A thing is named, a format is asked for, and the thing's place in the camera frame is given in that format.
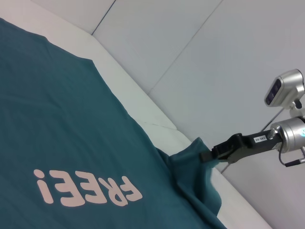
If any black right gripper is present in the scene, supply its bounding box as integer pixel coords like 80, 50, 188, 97
199, 129, 282, 166

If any teal T-shirt with FREE! print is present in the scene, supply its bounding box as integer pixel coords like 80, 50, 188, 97
0, 18, 229, 229

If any right gripper cable with plug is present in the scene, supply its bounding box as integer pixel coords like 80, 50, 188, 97
277, 140, 305, 168

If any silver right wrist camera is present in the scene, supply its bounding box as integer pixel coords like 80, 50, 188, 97
264, 68, 305, 113

